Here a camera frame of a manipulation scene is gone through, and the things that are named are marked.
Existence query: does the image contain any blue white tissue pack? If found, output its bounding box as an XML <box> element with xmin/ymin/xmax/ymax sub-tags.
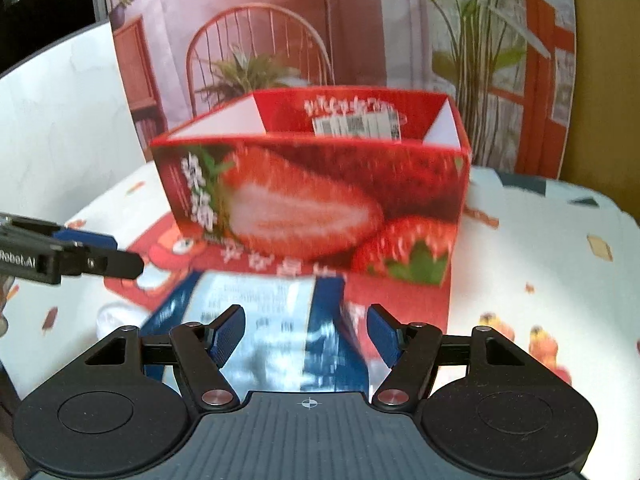
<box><xmin>141</xmin><ymin>272</ymin><xmax>369</xmax><ymax>398</ymax></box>

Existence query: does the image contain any living room backdrop poster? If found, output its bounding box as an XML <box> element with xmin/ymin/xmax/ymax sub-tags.
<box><xmin>106</xmin><ymin>0</ymin><xmax>576</xmax><ymax>178</ymax></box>

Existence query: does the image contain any person's hand at left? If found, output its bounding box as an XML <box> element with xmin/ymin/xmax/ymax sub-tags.
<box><xmin>0</xmin><ymin>275</ymin><xmax>15</xmax><ymax>337</ymax></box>

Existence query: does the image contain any white board at left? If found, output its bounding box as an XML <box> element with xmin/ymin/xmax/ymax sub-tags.
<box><xmin>1</xmin><ymin>23</ymin><xmax>144</xmax><ymax>222</ymax></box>

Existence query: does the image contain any white cartoon print tablecloth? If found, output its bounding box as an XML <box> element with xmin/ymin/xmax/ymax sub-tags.
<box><xmin>1</xmin><ymin>165</ymin><xmax>639</xmax><ymax>479</ymax></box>

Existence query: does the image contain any red strawberry cardboard box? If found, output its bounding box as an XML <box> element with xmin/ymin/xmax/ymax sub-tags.
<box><xmin>151</xmin><ymin>86</ymin><xmax>471</xmax><ymax>286</ymax></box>

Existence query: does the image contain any white barcode label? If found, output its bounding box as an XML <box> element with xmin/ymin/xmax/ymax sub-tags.
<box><xmin>312</xmin><ymin>110</ymin><xmax>401</xmax><ymax>141</ymax></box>

